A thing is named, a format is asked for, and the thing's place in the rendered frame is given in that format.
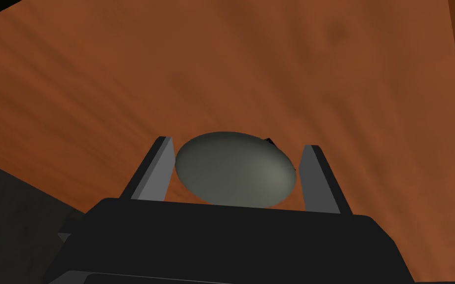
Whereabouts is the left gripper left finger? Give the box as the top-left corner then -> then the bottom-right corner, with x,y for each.
119,136 -> 177,202

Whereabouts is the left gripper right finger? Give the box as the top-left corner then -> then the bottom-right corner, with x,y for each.
298,144 -> 354,216

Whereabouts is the grey round door knob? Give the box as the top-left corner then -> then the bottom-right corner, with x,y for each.
174,131 -> 297,209

